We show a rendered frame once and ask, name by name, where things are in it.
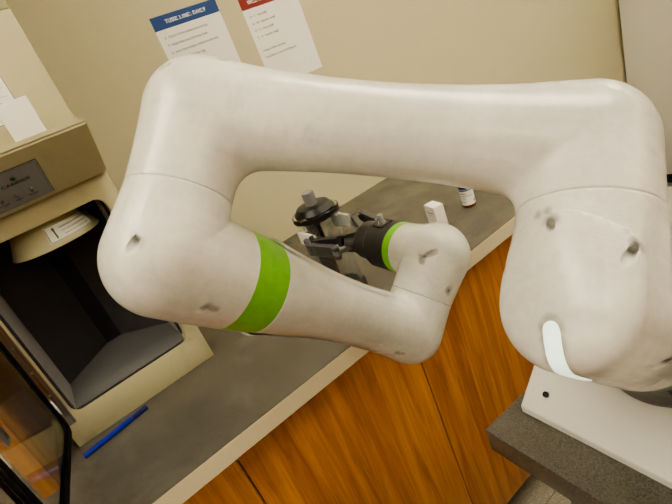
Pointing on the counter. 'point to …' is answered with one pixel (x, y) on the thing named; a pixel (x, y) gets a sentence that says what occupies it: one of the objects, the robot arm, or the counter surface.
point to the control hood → (57, 156)
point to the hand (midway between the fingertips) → (322, 228)
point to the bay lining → (64, 306)
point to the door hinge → (36, 377)
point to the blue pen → (115, 432)
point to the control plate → (31, 176)
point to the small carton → (21, 118)
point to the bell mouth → (51, 235)
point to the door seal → (66, 444)
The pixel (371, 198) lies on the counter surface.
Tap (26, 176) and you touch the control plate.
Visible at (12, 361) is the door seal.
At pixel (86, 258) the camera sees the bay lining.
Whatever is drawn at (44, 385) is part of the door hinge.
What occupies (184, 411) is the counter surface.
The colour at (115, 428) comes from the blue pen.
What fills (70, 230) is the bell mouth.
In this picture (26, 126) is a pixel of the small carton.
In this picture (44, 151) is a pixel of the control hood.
